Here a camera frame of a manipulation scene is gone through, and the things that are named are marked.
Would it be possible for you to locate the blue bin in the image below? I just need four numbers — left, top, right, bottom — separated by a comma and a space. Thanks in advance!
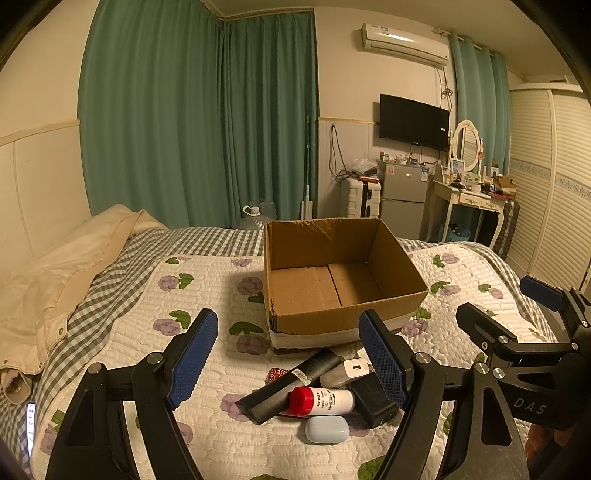
444, 222, 472, 243

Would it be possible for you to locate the light teal curtain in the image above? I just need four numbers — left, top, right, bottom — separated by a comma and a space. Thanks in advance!
449, 33, 511, 181

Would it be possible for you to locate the dark green curtain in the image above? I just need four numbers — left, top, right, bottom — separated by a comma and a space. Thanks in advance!
76, 0, 228, 229
221, 10, 320, 223

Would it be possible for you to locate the white floral quilt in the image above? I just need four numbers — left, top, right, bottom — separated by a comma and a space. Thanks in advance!
30, 241, 561, 480

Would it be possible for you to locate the white charger plug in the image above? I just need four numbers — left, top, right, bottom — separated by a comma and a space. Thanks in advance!
320, 357, 373, 389

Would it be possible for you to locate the white slatted wardrobe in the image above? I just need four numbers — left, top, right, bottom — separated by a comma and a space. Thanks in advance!
505, 82, 591, 297

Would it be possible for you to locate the smartphone with lit screen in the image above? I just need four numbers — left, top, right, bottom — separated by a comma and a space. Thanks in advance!
25, 401, 38, 463

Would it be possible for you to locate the clear water jug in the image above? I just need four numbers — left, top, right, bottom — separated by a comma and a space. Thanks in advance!
235, 200, 279, 230

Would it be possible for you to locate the beige padded jacket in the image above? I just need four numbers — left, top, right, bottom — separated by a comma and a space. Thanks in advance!
0, 204, 170, 376

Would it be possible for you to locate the silver small fridge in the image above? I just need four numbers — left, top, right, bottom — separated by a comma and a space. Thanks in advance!
377, 159, 435, 241

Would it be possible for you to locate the black power adapter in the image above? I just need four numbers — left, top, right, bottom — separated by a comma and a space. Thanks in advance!
353, 371, 400, 428

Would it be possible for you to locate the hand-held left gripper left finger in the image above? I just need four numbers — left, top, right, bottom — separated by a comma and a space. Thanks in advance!
45, 308, 219, 480

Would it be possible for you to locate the white oval mirror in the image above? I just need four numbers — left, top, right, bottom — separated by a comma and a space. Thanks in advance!
450, 119, 484, 173

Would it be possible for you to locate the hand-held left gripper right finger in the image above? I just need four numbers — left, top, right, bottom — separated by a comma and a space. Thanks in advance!
358, 309, 530, 480

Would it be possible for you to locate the white mop stick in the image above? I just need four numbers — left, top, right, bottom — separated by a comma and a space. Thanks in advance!
297, 115, 315, 222

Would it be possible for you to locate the white wall air conditioner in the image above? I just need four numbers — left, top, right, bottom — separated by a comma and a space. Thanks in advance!
355, 22, 451, 69

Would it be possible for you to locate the long black rectangular case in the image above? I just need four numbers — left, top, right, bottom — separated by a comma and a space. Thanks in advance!
237, 348, 345, 426

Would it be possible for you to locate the black wall television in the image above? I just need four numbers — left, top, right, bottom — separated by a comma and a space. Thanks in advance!
379, 93, 451, 151

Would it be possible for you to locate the clear plastic bag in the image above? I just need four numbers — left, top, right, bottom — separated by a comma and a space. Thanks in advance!
348, 158, 380, 179

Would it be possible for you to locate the white tube with red cap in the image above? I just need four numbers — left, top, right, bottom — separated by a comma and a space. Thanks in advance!
288, 386, 356, 416

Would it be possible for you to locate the green checked bedsheet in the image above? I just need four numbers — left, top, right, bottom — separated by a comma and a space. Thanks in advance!
0, 225, 557, 480

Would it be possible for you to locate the black wall cable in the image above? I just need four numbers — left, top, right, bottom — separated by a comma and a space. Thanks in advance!
328, 123, 352, 182

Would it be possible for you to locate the dark suitcase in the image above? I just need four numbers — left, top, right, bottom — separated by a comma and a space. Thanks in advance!
496, 198, 521, 260

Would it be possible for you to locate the light blue earbuds case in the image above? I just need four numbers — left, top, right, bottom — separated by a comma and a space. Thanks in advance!
305, 415, 351, 445

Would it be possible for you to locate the white dressing table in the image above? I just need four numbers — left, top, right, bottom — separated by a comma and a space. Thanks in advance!
422, 176, 507, 253

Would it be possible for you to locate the white bed headboard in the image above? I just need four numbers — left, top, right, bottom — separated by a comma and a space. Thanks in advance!
0, 119, 94, 278

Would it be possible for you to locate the white ribbed suitcase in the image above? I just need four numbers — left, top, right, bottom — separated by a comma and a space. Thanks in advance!
339, 177, 383, 219

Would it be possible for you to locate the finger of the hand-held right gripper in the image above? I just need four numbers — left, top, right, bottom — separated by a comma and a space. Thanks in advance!
519, 275, 591, 352
455, 302, 578, 372

